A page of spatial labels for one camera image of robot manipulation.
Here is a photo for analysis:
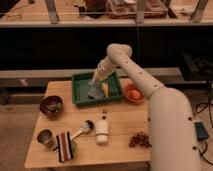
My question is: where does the white dish brush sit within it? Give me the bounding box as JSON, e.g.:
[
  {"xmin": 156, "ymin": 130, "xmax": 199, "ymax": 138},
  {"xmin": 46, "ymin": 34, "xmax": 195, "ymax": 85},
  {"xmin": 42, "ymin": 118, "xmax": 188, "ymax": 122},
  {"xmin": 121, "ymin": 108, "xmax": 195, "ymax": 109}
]
[{"xmin": 70, "ymin": 120, "xmax": 94, "ymax": 140}]

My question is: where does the orange bowl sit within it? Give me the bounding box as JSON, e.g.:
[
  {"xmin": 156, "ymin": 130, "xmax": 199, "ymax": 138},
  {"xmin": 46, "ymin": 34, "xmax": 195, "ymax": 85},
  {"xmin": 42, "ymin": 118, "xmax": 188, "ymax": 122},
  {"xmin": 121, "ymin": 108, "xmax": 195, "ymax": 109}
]
[{"xmin": 124, "ymin": 83, "xmax": 144, "ymax": 103}]

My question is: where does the black floor cable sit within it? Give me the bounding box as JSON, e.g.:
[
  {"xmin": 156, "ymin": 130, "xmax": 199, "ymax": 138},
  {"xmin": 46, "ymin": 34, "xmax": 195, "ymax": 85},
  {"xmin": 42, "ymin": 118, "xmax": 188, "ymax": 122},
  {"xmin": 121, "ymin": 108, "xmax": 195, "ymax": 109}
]
[{"xmin": 194, "ymin": 79, "xmax": 213, "ymax": 166}]

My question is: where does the black pedal box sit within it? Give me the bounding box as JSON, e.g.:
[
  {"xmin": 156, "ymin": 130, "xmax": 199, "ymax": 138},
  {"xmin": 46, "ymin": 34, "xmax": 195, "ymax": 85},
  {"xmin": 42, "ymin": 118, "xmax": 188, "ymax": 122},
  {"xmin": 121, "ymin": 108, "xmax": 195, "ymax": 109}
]
[{"xmin": 195, "ymin": 122, "xmax": 209, "ymax": 141}]

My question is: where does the green plastic tray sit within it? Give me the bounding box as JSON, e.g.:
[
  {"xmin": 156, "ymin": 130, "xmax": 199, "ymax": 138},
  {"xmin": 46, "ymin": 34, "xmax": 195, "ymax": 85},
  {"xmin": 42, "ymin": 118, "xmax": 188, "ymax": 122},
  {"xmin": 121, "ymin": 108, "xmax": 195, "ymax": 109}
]
[{"xmin": 72, "ymin": 72, "xmax": 123, "ymax": 106}]

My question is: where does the dark brown bowl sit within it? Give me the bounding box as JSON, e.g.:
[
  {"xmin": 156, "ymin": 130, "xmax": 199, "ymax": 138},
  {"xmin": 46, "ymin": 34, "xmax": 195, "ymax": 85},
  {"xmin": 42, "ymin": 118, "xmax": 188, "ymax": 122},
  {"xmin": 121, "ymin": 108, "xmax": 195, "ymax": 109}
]
[{"xmin": 39, "ymin": 95, "xmax": 63, "ymax": 117}]

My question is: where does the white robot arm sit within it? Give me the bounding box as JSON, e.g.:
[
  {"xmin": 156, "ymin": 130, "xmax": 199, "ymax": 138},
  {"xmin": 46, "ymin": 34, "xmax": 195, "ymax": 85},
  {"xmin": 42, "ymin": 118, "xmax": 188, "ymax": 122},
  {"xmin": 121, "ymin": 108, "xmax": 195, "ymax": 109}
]
[{"xmin": 92, "ymin": 43, "xmax": 202, "ymax": 171}]

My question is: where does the green sponge ball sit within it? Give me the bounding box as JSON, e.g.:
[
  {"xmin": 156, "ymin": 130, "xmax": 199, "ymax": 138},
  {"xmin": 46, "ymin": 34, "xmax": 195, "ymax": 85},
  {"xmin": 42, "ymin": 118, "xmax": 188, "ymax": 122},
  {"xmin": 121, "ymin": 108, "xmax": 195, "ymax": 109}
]
[{"xmin": 71, "ymin": 140, "xmax": 78, "ymax": 159}]

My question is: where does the white bottle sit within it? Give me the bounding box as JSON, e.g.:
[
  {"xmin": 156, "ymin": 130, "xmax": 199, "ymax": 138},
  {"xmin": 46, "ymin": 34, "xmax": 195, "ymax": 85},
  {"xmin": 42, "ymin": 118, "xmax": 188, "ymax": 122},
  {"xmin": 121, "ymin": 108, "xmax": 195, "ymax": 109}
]
[{"xmin": 95, "ymin": 114, "xmax": 109, "ymax": 145}]

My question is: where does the wooden table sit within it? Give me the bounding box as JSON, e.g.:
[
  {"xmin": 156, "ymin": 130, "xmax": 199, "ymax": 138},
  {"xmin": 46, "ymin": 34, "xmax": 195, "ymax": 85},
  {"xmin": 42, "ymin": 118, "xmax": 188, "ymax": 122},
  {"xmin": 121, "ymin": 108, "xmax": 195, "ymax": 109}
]
[{"xmin": 25, "ymin": 81, "xmax": 150, "ymax": 168}]

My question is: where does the background shelf bench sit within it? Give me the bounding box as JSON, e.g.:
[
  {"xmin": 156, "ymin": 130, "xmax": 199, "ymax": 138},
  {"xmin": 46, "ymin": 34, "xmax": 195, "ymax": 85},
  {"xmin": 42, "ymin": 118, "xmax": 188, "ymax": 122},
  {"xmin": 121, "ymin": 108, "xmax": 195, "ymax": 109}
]
[{"xmin": 0, "ymin": 0, "xmax": 213, "ymax": 28}]

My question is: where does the metal cup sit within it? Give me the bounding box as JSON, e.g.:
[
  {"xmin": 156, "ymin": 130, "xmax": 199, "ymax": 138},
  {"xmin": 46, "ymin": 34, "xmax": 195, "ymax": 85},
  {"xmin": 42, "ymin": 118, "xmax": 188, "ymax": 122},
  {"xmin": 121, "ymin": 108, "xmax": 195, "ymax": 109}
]
[{"xmin": 37, "ymin": 129, "xmax": 54, "ymax": 148}]

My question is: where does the bunch of brown grapes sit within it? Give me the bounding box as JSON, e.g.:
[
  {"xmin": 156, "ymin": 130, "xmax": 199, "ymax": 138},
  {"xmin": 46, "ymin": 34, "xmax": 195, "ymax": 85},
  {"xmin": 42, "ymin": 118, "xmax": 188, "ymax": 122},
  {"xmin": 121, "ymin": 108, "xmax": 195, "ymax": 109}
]
[{"xmin": 129, "ymin": 132, "xmax": 150, "ymax": 148}]

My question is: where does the striped cloth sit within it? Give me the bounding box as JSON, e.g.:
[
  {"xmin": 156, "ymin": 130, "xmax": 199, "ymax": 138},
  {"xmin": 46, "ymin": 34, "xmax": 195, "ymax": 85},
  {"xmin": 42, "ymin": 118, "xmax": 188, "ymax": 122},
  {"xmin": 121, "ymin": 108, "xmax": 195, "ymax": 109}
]
[{"xmin": 56, "ymin": 132, "xmax": 74, "ymax": 163}]

